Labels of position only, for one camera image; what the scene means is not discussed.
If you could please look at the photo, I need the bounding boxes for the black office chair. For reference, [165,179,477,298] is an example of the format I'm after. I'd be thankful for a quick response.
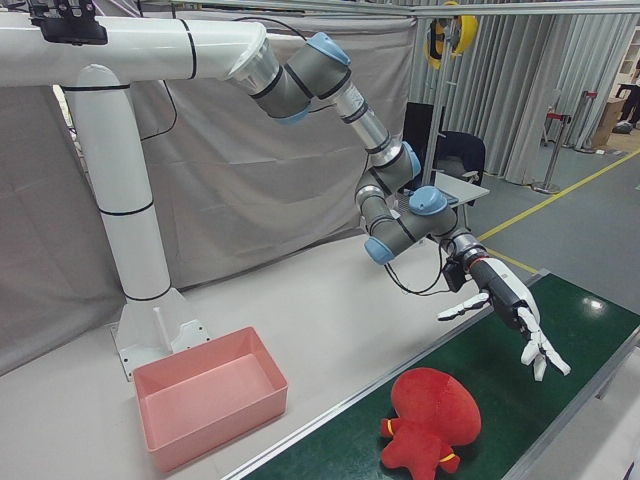
[435,130,487,187]

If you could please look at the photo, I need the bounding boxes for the grey backdrop curtain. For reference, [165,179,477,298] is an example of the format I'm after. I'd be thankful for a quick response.
[0,9,419,376]

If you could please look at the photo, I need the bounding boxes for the silver stanchion post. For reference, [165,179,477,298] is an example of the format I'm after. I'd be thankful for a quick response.
[532,84,574,195]
[573,89,599,154]

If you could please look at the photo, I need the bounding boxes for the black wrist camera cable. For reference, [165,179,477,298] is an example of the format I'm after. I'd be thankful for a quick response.
[382,239,459,296]

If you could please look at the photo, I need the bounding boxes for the yellow hard hat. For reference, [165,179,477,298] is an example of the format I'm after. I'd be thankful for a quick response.
[444,14,479,59]
[424,19,447,71]

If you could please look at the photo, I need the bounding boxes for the black desk monitor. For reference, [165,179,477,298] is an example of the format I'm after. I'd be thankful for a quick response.
[403,102,435,191]

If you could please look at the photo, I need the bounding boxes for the green conveyor belt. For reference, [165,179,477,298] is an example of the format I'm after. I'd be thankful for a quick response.
[219,268,640,480]

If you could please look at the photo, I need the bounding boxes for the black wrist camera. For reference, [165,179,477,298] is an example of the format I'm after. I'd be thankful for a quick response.
[442,257,470,293]

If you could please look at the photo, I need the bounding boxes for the brown cardboard box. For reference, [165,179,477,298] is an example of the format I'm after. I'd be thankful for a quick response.
[592,97,629,149]

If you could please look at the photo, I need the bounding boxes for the pink plastic basket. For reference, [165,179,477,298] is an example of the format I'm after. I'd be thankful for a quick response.
[132,326,290,474]

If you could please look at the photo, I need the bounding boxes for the grey vertical blinds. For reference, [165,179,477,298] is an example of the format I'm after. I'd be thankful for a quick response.
[412,12,640,186]

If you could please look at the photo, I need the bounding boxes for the robot dexterous hand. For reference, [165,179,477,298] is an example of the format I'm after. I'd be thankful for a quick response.
[437,258,571,382]

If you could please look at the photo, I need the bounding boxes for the black head camera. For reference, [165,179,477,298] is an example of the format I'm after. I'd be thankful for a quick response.
[27,0,109,46]

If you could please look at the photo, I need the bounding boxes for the red plush toy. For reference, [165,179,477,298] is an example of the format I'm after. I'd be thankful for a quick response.
[378,367,483,474]

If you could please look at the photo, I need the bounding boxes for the grey desk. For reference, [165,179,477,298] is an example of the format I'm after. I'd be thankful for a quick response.
[392,172,491,241]

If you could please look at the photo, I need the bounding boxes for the white robot torso mount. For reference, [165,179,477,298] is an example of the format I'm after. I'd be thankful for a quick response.
[0,14,269,384]

